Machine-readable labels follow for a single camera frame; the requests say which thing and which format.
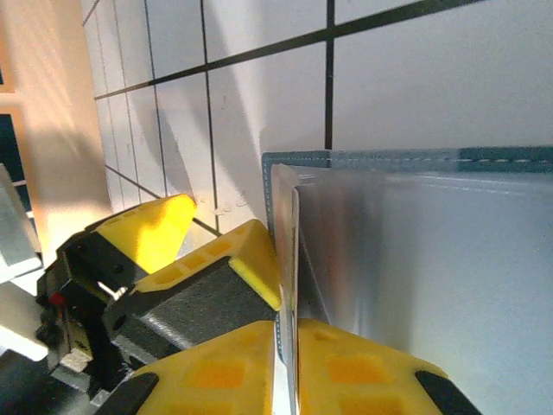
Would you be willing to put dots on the blue card holder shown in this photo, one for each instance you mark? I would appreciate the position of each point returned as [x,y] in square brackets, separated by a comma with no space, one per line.
[432,259]

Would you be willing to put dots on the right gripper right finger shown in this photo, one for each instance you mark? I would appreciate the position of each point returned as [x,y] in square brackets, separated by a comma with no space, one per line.
[358,380]

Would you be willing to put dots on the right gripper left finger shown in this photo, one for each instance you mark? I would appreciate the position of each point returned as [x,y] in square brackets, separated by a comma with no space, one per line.
[216,376]

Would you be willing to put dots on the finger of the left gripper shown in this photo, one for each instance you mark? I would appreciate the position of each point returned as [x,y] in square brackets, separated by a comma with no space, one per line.
[160,229]
[207,302]

